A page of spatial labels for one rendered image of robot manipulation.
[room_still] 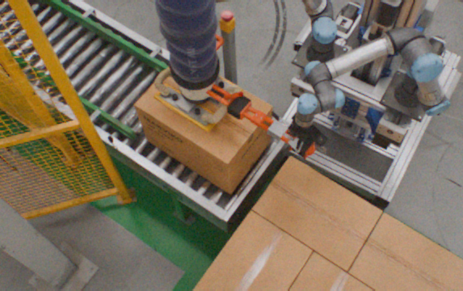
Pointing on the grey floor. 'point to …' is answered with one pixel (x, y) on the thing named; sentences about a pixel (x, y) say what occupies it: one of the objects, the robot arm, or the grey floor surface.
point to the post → (229, 49)
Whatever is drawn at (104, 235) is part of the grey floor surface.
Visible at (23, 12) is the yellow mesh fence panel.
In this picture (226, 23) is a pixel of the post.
